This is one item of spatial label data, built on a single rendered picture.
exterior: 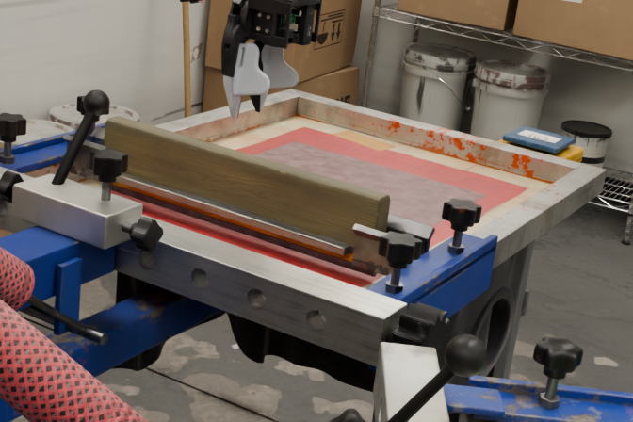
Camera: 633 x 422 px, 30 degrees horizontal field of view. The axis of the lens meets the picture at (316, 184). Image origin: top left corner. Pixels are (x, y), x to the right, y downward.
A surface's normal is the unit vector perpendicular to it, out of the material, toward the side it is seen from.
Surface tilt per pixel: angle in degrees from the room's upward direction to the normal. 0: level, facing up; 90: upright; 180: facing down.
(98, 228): 90
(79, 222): 90
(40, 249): 0
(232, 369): 0
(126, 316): 0
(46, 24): 90
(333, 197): 90
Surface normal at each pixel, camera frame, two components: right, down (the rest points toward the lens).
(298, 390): 0.11, -0.94
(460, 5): -0.41, 0.26
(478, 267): 0.85, 0.26
